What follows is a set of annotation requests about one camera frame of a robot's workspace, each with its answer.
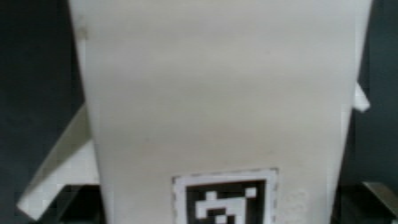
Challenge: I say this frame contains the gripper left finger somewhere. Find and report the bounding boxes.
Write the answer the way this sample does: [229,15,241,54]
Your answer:
[33,185,106,224]

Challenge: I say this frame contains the white cabinet body box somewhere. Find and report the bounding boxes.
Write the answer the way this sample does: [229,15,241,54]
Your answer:
[17,80,369,224]

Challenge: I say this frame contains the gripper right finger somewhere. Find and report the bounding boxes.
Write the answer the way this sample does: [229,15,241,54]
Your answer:
[332,182,398,224]

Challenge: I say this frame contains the white cabinet top block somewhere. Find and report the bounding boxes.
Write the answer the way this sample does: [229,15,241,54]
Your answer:
[69,0,373,224]

